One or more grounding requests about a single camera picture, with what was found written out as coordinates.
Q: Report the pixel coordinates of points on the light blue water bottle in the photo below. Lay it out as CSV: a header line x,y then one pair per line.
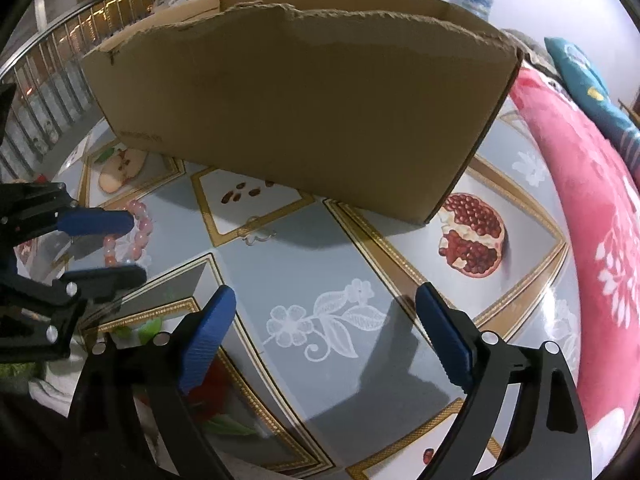
x,y
472,2

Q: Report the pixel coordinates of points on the clear plastic clip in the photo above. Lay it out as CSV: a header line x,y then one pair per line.
x,y
248,238

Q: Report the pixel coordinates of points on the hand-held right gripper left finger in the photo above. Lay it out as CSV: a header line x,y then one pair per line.
x,y
210,342

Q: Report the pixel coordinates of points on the pink floral blanket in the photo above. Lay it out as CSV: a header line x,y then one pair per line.
x,y
590,200

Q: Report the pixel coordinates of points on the teal printed pillow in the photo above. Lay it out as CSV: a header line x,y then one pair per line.
x,y
590,90

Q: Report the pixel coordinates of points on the grey brown blanket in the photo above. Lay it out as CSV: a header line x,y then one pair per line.
x,y
530,47

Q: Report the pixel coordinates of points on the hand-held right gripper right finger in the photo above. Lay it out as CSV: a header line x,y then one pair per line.
x,y
445,337

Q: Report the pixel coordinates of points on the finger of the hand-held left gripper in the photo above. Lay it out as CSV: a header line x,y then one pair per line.
x,y
107,280
97,221

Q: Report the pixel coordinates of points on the metal stair railing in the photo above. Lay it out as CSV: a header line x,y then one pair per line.
x,y
50,100

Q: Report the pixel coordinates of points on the brown cardboard box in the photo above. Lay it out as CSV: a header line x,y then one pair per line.
x,y
300,110

